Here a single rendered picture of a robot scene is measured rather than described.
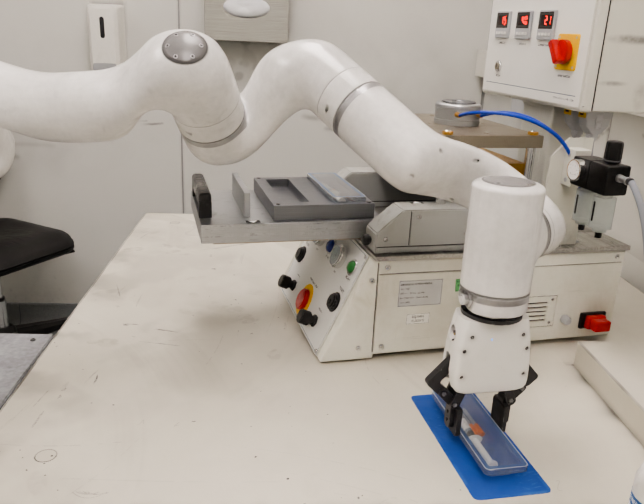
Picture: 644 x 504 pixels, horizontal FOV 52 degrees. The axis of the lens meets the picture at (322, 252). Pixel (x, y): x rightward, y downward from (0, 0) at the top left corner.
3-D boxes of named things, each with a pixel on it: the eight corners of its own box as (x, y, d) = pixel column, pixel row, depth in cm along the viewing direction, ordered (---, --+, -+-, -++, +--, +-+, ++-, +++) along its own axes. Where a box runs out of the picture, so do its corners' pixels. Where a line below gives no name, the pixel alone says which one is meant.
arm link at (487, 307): (473, 301, 75) (470, 325, 76) (543, 298, 77) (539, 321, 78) (446, 275, 83) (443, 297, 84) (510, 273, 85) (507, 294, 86)
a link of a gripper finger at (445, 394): (442, 393, 82) (436, 439, 84) (466, 391, 83) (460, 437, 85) (432, 380, 85) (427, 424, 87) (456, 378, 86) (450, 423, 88)
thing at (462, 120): (490, 159, 135) (499, 94, 130) (584, 196, 106) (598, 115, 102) (378, 160, 128) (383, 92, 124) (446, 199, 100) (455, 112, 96)
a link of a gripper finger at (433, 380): (422, 365, 81) (432, 401, 83) (479, 342, 82) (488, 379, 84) (418, 360, 82) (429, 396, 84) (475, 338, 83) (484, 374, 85)
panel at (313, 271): (280, 287, 134) (321, 206, 130) (316, 356, 106) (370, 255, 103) (271, 284, 133) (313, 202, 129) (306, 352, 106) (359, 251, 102)
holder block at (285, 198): (339, 189, 125) (340, 176, 124) (374, 218, 106) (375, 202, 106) (253, 190, 121) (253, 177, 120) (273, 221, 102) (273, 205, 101)
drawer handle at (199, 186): (203, 195, 116) (203, 172, 115) (212, 218, 102) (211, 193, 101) (192, 195, 115) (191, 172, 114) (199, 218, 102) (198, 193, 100)
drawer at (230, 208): (346, 207, 127) (348, 167, 125) (384, 242, 107) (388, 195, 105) (191, 210, 120) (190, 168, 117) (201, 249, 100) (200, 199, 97)
